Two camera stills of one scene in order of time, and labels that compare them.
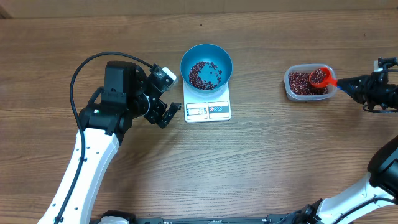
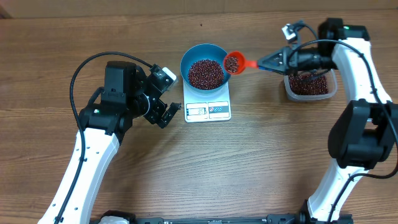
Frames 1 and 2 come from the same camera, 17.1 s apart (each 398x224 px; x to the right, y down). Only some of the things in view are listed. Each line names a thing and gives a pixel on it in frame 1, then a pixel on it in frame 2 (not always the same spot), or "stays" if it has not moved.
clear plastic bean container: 310,81 stays
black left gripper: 154,116 stays
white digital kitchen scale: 212,107 stays
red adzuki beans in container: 300,83 stays
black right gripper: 365,93 -> 290,62
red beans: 320,77 -> 232,64
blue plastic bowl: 210,53 stays
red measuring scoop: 321,77 -> 235,63
